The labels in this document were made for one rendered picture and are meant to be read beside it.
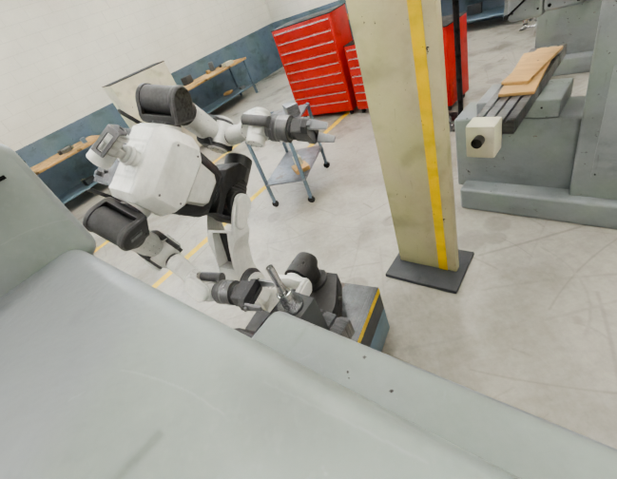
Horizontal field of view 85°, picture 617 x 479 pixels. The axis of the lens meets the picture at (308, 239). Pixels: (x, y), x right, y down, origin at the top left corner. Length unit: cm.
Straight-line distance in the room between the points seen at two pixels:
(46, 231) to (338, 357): 36
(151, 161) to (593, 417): 212
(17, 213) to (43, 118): 800
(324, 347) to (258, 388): 25
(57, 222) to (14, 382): 20
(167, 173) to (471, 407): 98
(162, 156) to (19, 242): 70
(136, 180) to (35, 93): 742
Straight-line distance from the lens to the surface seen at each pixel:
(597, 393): 223
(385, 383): 40
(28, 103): 844
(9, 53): 853
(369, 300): 200
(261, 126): 118
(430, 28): 182
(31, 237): 47
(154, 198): 111
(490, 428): 38
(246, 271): 144
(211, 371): 21
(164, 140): 113
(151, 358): 25
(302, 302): 111
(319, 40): 567
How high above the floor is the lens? 191
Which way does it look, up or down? 36 degrees down
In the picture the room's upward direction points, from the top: 23 degrees counter-clockwise
